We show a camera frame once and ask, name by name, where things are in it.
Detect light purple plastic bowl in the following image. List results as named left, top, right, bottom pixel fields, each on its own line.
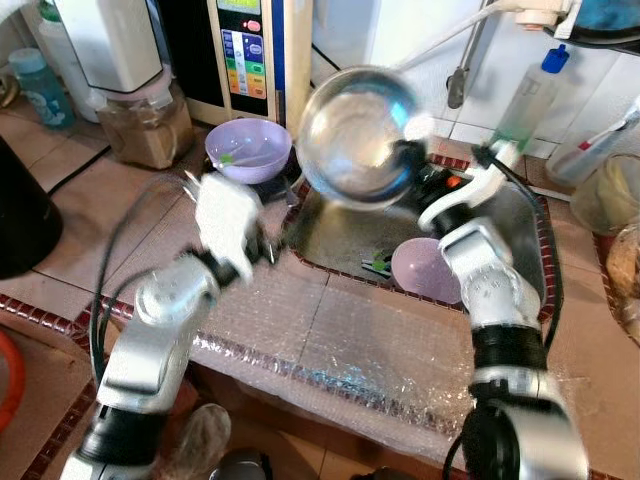
left=390, top=237, right=463, bottom=306
left=205, top=118, right=296, bottom=186

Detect white green training chopsticks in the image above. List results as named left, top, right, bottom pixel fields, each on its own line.
left=362, top=255, right=396, bottom=280

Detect white kitchen appliance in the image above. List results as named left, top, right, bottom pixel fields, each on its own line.
left=55, top=0, right=166, bottom=96

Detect stainless steel sink basin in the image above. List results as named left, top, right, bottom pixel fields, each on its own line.
left=285, top=180, right=556, bottom=321

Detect metal faucet pipe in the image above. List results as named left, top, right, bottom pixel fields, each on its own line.
left=447, top=0, right=491, bottom=109

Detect green liquid bottle blue cap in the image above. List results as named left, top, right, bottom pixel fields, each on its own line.
left=490, top=43, right=571, bottom=156

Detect clear bubble wrap sheet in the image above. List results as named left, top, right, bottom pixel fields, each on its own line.
left=190, top=255, right=591, bottom=441

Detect clear plastic cup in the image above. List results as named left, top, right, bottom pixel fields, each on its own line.
left=548, top=130, right=626, bottom=186

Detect clear jar brown powder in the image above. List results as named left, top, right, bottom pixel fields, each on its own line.
left=97, top=75, right=196, bottom=169

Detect clear glass jar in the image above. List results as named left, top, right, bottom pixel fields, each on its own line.
left=570, top=152, right=640, bottom=236

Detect white toothpaste tube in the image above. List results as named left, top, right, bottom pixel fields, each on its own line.
left=575, top=103, right=640, bottom=163

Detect beige water ionizer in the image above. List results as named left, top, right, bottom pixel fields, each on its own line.
left=160, top=0, right=313, bottom=131

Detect tiled basin with groceries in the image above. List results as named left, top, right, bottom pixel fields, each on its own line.
left=595, top=228, right=640, bottom=346

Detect clear bag orange snacks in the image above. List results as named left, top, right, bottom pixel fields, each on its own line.
left=605, top=225, right=640, bottom=301
left=618, top=298, right=640, bottom=343

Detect steel pot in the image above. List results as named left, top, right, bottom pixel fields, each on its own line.
left=210, top=450, right=271, bottom=480

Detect black pan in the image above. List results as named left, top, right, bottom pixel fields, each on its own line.
left=570, top=0, right=640, bottom=47

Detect black round pot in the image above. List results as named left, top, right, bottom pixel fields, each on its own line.
left=0, top=135, right=63, bottom=279

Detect teal plastic bottle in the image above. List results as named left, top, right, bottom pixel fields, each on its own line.
left=8, top=48, right=76, bottom=129

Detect white plastic jug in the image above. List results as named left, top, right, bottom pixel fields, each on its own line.
left=20, top=0, right=101, bottom=121

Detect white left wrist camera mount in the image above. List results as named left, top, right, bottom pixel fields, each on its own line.
left=195, top=172, right=263, bottom=283

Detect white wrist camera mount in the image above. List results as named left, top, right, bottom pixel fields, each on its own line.
left=418, top=142, right=521, bottom=233
left=195, top=172, right=263, bottom=283

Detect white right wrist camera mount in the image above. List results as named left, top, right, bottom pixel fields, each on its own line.
left=418, top=142, right=521, bottom=233

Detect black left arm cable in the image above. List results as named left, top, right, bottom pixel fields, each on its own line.
left=88, top=175, right=201, bottom=383

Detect black power cord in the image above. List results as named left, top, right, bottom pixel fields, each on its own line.
left=45, top=150, right=111, bottom=196

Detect orange hose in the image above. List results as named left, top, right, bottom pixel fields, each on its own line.
left=0, top=330, right=23, bottom=431

